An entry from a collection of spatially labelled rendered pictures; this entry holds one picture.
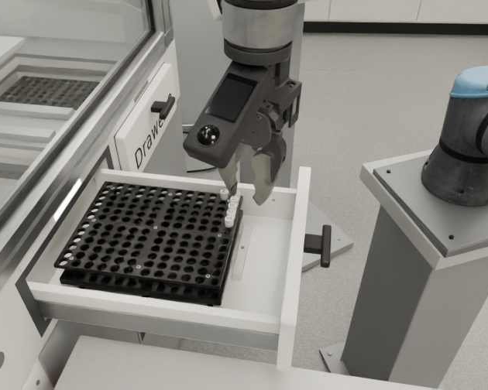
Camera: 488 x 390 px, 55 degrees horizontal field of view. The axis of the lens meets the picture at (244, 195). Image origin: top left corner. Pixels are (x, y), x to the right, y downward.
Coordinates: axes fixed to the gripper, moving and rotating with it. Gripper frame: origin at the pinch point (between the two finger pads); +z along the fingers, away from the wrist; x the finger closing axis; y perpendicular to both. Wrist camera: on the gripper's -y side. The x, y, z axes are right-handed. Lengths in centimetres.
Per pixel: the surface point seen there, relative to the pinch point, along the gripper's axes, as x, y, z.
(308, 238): -8.6, 2.8, 6.1
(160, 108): 29.6, 20.8, 6.8
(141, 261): 9.3, -10.7, 7.7
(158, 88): 33.6, 25.6, 5.9
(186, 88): 104, 132, 74
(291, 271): -9.5, -5.0, 4.5
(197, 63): 99, 134, 60
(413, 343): -28, 32, 58
